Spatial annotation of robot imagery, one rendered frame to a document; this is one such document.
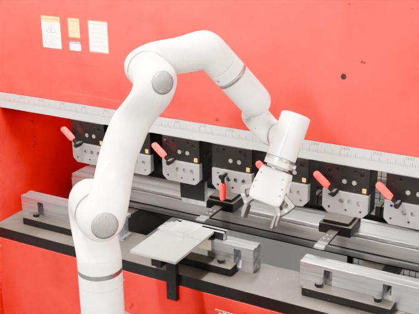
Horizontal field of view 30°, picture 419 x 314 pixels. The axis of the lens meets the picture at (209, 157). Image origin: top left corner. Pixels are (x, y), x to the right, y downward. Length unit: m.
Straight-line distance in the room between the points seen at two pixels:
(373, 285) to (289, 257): 2.22
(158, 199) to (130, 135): 1.22
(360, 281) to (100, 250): 0.92
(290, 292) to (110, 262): 0.78
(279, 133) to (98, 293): 0.65
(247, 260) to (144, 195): 0.65
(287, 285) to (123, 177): 0.91
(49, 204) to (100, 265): 1.13
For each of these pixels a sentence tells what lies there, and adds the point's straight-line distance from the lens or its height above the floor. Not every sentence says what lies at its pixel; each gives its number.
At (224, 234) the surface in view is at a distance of 2.78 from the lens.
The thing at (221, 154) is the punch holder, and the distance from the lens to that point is 2.63.
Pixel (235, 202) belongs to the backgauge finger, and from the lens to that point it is 2.96.
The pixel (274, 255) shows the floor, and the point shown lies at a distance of 4.80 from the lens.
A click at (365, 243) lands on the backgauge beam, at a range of 2.84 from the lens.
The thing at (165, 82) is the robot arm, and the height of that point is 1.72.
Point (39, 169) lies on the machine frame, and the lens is 3.41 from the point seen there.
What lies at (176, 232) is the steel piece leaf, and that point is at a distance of 2.73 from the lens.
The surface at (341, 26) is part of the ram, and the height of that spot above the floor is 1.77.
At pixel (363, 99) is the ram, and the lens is 2.37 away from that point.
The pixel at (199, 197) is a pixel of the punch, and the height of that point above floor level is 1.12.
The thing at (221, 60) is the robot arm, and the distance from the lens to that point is 2.01.
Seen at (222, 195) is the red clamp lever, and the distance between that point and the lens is 2.63.
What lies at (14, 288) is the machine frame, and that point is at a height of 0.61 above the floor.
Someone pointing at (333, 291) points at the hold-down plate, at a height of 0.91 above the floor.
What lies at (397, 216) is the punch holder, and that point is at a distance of 2.45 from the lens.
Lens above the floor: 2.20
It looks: 20 degrees down
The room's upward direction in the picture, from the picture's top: 1 degrees counter-clockwise
